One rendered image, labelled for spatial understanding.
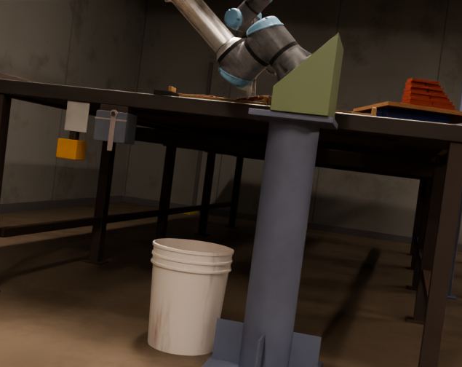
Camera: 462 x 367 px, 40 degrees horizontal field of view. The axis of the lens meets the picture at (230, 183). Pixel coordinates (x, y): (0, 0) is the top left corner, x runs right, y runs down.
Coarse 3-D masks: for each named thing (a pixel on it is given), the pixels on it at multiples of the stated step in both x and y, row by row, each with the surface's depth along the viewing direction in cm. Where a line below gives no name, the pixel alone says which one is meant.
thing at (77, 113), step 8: (72, 104) 254; (80, 104) 253; (88, 104) 252; (72, 112) 254; (80, 112) 253; (88, 112) 252; (72, 120) 254; (80, 120) 253; (72, 128) 254; (80, 128) 253
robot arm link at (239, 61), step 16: (176, 0) 214; (192, 0) 213; (192, 16) 214; (208, 16) 213; (208, 32) 214; (224, 32) 214; (224, 48) 212; (240, 48) 212; (224, 64) 214; (240, 64) 212; (256, 64) 211; (240, 80) 214
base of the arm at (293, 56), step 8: (288, 48) 205; (296, 48) 205; (280, 56) 205; (288, 56) 204; (296, 56) 203; (304, 56) 204; (272, 64) 208; (280, 64) 206; (288, 64) 203; (296, 64) 202; (280, 72) 206; (288, 72) 203
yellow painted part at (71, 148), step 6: (72, 132) 255; (78, 132) 256; (60, 138) 253; (72, 138) 255; (78, 138) 257; (60, 144) 253; (66, 144) 252; (72, 144) 251; (78, 144) 252; (84, 144) 257; (60, 150) 253; (66, 150) 252; (72, 150) 251; (78, 150) 252; (84, 150) 257; (60, 156) 253; (66, 156) 252; (72, 156) 251; (78, 156) 253; (84, 156) 258
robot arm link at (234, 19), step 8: (232, 8) 240; (240, 8) 240; (248, 8) 238; (232, 16) 239; (240, 16) 239; (248, 16) 239; (256, 16) 242; (232, 24) 239; (240, 24) 240; (248, 24) 243
